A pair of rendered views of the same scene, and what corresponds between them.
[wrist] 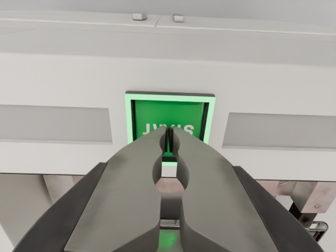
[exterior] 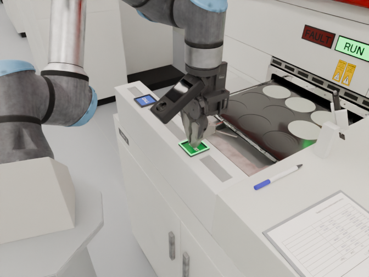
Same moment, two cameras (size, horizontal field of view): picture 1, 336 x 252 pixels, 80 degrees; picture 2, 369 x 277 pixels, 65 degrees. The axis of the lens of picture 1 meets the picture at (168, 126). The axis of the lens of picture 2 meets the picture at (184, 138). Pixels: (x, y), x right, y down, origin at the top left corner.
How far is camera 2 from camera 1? 0.60 m
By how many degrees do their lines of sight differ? 40
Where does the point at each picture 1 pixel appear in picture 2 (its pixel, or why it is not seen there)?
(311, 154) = (177, 123)
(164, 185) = (233, 152)
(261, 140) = (182, 133)
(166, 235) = (255, 136)
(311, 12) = (111, 216)
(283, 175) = not seen: hidden behind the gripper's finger
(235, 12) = (140, 264)
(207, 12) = not seen: outside the picture
